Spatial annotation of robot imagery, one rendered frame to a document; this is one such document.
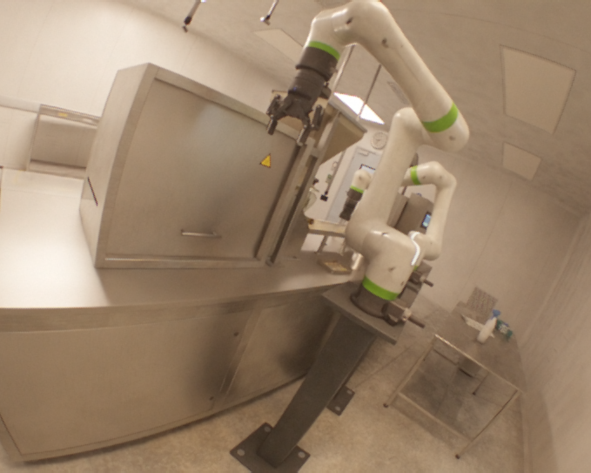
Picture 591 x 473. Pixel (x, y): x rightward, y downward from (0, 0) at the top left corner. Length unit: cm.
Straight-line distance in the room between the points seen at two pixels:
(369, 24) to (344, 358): 91
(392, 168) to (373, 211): 15
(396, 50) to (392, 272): 58
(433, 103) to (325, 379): 90
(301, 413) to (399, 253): 69
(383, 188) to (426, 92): 36
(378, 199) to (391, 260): 21
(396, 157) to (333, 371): 73
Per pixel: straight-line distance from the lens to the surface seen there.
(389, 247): 84
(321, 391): 106
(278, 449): 136
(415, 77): 72
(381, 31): 65
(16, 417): 101
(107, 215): 78
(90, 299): 72
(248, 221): 104
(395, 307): 88
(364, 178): 175
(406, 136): 96
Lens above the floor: 123
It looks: 13 degrees down
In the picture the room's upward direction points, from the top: 23 degrees clockwise
